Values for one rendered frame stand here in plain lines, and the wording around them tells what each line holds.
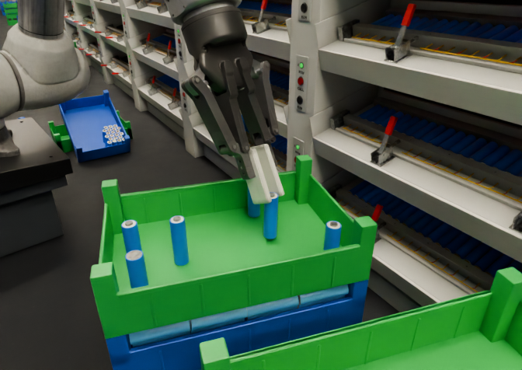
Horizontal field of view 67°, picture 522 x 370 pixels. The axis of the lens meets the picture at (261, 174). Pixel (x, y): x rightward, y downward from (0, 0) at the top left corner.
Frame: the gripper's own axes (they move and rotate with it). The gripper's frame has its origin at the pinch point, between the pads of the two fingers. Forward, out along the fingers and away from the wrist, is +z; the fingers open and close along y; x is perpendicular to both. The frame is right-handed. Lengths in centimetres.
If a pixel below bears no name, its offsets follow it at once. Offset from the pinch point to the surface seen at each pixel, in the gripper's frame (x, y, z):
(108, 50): -208, -91, -75
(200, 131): -84, -52, -7
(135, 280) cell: -2.6, 18.8, 4.9
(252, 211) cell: -6.8, -2.0, 5.9
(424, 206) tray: 5.2, -29.0, 16.7
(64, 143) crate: -132, -20, -20
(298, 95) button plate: -20.9, -36.5, -8.1
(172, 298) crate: 0.9, 17.3, 7.4
